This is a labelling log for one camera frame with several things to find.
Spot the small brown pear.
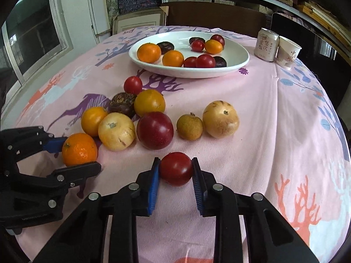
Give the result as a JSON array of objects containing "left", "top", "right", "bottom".
[{"left": 176, "top": 112, "right": 204, "bottom": 141}]

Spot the cardboard box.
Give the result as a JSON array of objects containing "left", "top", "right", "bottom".
[{"left": 112, "top": 5, "right": 169, "bottom": 35}]

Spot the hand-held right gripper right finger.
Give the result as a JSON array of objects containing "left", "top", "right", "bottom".
[{"left": 191, "top": 157, "right": 320, "bottom": 263}]

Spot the black screen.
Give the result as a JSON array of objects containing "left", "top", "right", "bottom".
[{"left": 270, "top": 12, "right": 339, "bottom": 61}]

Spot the small orange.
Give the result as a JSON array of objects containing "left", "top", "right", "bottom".
[
  {"left": 204, "top": 39, "right": 223, "bottom": 55},
  {"left": 162, "top": 50, "right": 184, "bottom": 67},
  {"left": 134, "top": 89, "right": 166, "bottom": 117},
  {"left": 81, "top": 107, "right": 109, "bottom": 138}
]

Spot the brown wooden panel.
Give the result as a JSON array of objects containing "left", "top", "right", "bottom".
[{"left": 166, "top": 2, "right": 268, "bottom": 30}]

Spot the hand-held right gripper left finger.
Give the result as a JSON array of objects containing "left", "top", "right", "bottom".
[{"left": 33, "top": 157, "right": 162, "bottom": 263}]

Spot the stack of wooden frames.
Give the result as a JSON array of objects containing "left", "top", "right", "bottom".
[{"left": 295, "top": 1, "right": 343, "bottom": 30}]

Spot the large tangerine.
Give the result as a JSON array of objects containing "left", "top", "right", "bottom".
[
  {"left": 137, "top": 42, "right": 162, "bottom": 63},
  {"left": 62, "top": 133, "right": 98, "bottom": 167}
]

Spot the dark red plum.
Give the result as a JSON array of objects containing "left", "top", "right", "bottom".
[
  {"left": 210, "top": 34, "right": 226, "bottom": 47},
  {"left": 136, "top": 111, "right": 174, "bottom": 150}
]

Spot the white oval plate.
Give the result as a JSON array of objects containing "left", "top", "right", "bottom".
[{"left": 129, "top": 31, "right": 250, "bottom": 79}]

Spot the white leaning board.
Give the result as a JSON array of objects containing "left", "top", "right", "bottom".
[{"left": 86, "top": 0, "right": 113, "bottom": 37}]

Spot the pale beverage can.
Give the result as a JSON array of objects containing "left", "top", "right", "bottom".
[{"left": 254, "top": 28, "right": 279, "bottom": 62}]

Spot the printed paper cup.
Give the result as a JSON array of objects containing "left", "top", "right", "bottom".
[{"left": 276, "top": 35, "right": 302, "bottom": 70}]

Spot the pink deer print tablecloth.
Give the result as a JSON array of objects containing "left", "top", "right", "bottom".
[{"left": 1, "top": 25, "right": 351, "bottom": 263}]

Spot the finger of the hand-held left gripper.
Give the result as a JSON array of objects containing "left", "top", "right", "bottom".
[
  {"left": 0, "top": 126, "right": 68, "bottom": 167},
  {"left": 5, "top": 162, "right": 102, "bottom": 198}
]

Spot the white window frame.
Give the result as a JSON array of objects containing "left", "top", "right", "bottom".
[{"left": 0, "top": 0, "right": 73, "bottom": 88}]

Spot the yellow pepino melon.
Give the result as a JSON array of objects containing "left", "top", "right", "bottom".
[
  {"left": 202, "top": 100, "right": 240, "bottom": 139},
  {"left": 98, "top": 112, "right": 136, "bottom": 151}
]

